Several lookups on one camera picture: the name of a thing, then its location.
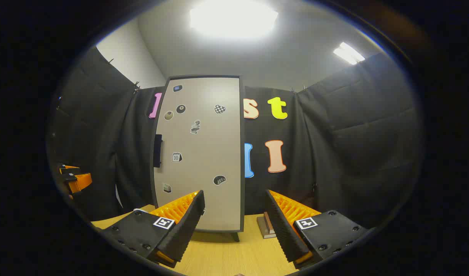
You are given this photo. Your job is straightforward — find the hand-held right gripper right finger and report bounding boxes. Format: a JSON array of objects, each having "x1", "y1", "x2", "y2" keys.
[{"x1": 264, "y1": 189, "x2": 369, "y2": 269}]

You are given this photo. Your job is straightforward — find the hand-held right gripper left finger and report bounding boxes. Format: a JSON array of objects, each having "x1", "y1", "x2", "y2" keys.
[{"x1": 99, "y1": 190, "x2": 205, "y2": 269}]

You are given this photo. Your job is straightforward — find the beige cabinet door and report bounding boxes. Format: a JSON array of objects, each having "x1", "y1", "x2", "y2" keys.
[{"x1": 154, "y1": 77, "x2": 242, "y2": 232}]

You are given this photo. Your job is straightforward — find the black cabinet door handle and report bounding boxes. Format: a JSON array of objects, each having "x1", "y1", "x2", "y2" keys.
[{"x1": 153, "y1": 134, "x2": 163, "y2": 168}]

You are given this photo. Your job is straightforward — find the brown book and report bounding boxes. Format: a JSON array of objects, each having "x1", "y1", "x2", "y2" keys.
[{"x1": 263, "y1": 212, "x2": 275, "y2": 234}]

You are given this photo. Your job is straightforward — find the black backdrop cloth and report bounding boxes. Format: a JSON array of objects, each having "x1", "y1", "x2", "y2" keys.
[{"x1": 46, "y1": 46, "x2": 425, "y2": 230}]

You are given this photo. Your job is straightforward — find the narrow ceiling light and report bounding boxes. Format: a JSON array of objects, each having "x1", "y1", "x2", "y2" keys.
[{"x1": 333, "y1": 42, "x2": 366, "y2": 66}]

